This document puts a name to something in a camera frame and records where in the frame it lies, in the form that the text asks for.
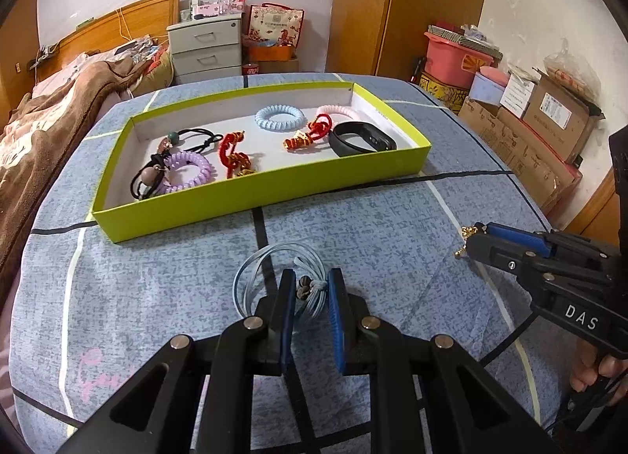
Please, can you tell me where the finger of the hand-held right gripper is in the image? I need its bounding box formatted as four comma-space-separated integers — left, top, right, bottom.
483, 222, 621, 263
465, 235, 555, 288

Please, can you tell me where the red floral bag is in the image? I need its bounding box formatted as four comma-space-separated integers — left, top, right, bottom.
244, 3, 305, 48

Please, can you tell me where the red knotted bracelet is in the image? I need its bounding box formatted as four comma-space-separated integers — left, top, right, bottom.
283, 113, 334, 153
218, 132, 258, 180

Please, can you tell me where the wooden door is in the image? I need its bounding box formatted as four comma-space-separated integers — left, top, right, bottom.
0, 0, 40, 111

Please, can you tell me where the clear plastic bag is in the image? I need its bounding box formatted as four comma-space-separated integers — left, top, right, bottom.
544, 39, 603, 108

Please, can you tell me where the patterned pillow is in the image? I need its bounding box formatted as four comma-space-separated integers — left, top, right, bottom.
110, 36, 173, 97

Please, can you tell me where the blue-grey bed cover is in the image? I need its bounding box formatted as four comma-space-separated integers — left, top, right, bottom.
12, 72, 572, 454

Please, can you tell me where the white box with pink lid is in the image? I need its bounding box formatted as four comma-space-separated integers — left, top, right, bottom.
470, 66, 511, 107

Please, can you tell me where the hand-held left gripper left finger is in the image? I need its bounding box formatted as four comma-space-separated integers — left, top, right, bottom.
56, 268, 298, 454

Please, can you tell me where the pink patterned box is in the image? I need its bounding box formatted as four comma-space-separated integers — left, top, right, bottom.
190, 0, 245, 19

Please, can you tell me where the black wristband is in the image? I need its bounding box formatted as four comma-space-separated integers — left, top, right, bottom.
327, 121, 398, 157

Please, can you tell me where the white printed box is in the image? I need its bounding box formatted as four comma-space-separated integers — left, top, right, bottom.
499, 68, 539, 117

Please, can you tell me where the light blue spiral hair tie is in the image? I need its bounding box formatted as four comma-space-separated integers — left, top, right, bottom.
255, 104, 306, 132

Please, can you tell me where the orange box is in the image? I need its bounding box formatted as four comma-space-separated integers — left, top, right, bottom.
246, 44, 298, 62

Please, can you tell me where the pink plastic basket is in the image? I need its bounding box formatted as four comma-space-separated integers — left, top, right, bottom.
424, 31, 495, 89

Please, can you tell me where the gold charm bracelet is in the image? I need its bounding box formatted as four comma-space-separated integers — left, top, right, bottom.
452, 224, 486, 258

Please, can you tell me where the white nightstand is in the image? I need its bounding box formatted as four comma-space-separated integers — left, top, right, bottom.
167, 9, 245, 86

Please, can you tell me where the translucent blue hair band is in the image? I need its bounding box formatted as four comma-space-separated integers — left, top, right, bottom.
232, 240, 327, 330

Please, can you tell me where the wooden headboard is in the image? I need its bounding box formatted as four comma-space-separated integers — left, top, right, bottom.
34, 0, 181, 86

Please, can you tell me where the flat cardboard box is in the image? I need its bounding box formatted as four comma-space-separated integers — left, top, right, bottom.
458, 97, 584, 219

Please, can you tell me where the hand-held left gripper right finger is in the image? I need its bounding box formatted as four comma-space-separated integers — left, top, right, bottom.
328, 267, 562, 454

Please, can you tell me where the person's right hand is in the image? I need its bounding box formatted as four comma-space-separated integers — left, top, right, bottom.
569, 336, 628, 406

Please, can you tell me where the black hair tie with ball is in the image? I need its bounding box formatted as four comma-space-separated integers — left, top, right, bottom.
130, 152, 172, 202

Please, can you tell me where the yellow patterned box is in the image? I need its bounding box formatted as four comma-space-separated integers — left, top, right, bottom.
418, 70, 471, 114

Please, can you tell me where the wooden wardrobe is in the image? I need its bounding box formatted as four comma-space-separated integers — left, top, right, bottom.
326, 0, 493, 86

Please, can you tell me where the purple spiral hair tie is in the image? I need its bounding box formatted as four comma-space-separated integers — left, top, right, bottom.
156, 150, 215, 197

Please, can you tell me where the brown blanket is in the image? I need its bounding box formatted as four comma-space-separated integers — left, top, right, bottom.
0, 49, 172, 298

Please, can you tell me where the black hair tie with charm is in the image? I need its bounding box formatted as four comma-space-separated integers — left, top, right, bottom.
159, 126, 224, 153

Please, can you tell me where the grey striped box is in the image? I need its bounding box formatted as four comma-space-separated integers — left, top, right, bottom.
429, 24, 504, 59

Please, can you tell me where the yellow-green cardboard box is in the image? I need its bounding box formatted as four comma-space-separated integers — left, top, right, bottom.
92, 81, 433, 245

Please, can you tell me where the pink spiral hair tie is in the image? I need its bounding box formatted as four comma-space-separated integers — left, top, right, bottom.
316, 103, 361, 128

